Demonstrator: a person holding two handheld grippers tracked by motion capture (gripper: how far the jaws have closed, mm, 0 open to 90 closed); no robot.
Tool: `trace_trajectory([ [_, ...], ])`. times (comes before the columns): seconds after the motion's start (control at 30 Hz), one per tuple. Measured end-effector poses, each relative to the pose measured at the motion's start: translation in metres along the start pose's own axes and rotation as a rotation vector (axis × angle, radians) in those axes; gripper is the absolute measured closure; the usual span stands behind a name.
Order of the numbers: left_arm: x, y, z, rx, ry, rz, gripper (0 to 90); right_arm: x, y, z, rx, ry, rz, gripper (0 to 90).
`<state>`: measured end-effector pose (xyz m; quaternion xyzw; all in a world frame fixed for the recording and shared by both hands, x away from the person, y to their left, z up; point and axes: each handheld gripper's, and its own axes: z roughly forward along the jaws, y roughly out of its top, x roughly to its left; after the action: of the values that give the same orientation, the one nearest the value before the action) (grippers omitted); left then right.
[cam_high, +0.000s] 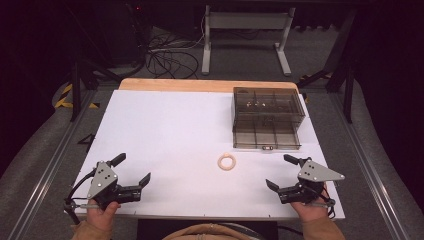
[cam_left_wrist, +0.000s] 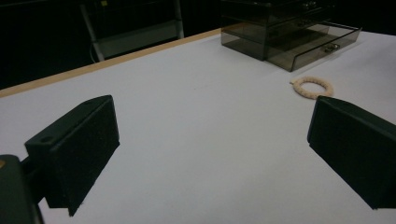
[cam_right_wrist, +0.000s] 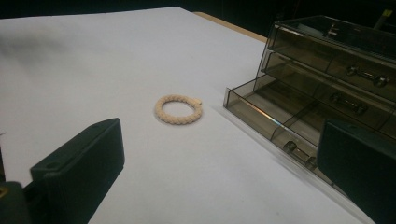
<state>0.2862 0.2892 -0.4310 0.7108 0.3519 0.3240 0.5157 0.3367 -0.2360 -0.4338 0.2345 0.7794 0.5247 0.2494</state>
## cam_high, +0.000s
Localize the person's right hand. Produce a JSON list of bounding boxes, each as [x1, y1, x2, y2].
[[290, 186, 330, 224]]

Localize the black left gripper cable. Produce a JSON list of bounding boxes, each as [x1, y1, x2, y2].
[[63, 168, 98, 226]]

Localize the black equipment case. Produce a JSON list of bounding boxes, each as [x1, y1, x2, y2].
[[108, 2, 152, 68]]

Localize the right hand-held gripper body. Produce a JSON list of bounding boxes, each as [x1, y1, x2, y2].
[[278, 156, 346, 205]]

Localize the black metal stand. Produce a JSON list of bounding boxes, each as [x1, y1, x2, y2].
[[296, 8, 359, 125], [64, 6, 123, 123]]

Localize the person's tan clothed body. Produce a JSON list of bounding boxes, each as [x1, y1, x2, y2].
[[162, 223, 265, 240]]

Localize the white metal stand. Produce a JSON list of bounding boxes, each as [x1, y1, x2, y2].
[[201, 4, 297, 77]]

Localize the white board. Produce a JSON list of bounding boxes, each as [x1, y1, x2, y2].
[[64, 89, 346, 222]]

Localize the aluminium floor rail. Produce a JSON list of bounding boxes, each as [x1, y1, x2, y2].
[[328, 93, 413, 240], [7, 89, 98, 240]]

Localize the transparent grey drawer box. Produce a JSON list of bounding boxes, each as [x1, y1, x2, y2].
[[231, 86, 307, 151]]

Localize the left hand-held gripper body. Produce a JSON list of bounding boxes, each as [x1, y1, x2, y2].
[[87, 160, 143, 211]]

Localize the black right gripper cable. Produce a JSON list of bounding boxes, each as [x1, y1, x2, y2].
[[311, 188, 337, 220]]

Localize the bundle of floor cables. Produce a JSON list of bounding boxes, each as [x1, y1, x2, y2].
[[145, 14, 206, 80]]

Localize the person's left hand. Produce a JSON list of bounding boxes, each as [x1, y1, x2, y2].
[[86, 199, 122, 232]]

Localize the yellow black hazard tape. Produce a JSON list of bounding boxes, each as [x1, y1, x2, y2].
[[54, 83, 101, 110]]

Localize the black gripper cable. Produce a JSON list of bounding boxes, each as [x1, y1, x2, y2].
[[311, 188, 337, 220], [63, 168, 98, 226]]

